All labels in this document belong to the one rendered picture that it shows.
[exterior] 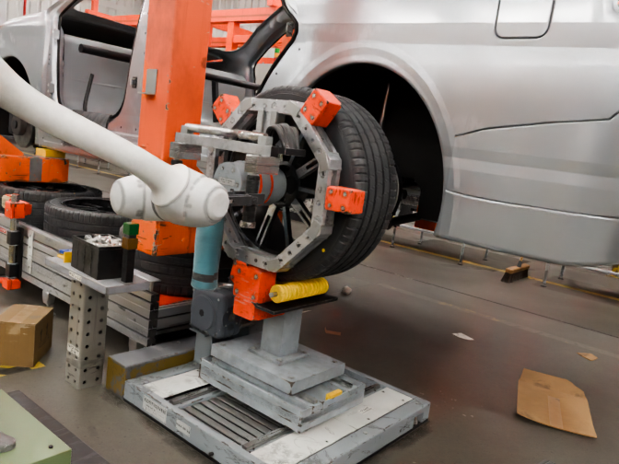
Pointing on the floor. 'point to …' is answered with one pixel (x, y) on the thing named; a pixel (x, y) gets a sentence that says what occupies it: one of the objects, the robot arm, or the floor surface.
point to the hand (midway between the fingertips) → (250, 197)
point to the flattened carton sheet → (554, 403)
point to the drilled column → (86, 336)
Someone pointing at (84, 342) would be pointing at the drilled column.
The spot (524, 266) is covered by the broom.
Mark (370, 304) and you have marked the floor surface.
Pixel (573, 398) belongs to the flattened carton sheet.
